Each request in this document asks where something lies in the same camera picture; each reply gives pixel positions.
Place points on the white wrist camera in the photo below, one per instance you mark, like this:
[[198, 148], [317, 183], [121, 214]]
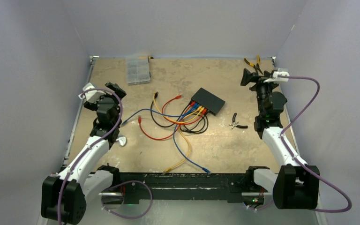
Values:
[[279, 75], [89, 93]]

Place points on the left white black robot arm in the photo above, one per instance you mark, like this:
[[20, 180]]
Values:
[[65, 196]]

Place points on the small black cutters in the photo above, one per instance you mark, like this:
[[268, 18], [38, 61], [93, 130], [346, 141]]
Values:
[[235, 124]]

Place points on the clear plastic organizer box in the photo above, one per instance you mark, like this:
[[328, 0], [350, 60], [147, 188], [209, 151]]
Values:
[[137, 70]]

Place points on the aluminium frame rail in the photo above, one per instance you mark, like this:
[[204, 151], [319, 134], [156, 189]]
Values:
[[93, 60]]

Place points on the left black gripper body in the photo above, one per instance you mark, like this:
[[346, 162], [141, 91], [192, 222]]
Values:
[[93, 105]]

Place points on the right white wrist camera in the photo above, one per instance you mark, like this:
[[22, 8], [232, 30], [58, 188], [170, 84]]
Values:
[[279, 75]]

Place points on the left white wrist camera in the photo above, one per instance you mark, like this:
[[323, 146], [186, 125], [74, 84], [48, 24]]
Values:
[[89, 93]]

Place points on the black network switch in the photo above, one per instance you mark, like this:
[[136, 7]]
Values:
[[206, 99]]

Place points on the silver round metal piece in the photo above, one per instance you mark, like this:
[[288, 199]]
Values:
[[121, 140]]

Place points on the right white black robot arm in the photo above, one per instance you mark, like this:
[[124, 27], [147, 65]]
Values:
[[293, 187]]

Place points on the yellow handled pliers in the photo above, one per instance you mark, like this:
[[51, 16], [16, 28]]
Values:
[[255, 66]]

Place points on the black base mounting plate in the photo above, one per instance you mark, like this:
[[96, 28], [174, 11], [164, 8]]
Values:
[[131, 187]]

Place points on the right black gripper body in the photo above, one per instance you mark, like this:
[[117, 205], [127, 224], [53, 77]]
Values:
[[263, 89]]

